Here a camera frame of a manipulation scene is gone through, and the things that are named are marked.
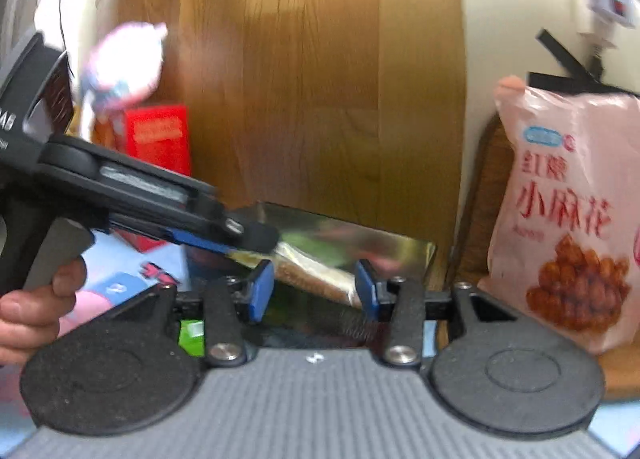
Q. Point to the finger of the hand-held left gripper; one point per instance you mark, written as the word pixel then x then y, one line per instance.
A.
pixel 200 239
pixel 165 189

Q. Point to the large pink snack bag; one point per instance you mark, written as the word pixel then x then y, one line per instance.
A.
pixel 565 189

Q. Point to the wooden headboard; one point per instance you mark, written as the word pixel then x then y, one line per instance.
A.
pixel 310 89

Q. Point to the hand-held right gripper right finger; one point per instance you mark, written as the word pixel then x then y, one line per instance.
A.
pixel 367 291

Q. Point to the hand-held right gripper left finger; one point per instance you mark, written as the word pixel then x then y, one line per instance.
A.
pixel 262 291

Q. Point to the brown cushion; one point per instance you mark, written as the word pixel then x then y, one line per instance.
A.
pixel 492 179

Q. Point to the person's left hand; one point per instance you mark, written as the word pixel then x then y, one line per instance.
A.
pixel 35 314

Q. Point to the black cardboard box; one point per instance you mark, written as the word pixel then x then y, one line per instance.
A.
pixel 395 251

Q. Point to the pink and blue plush toy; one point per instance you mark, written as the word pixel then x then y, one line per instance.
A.
pixel 125 64

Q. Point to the red gift box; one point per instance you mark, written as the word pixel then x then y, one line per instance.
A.
pixel 157 139

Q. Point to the blue cartoon printed bed sheet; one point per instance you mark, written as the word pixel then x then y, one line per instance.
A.
pixel 115 279

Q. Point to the green packet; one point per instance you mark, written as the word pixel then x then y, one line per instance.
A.
pixel 192 336

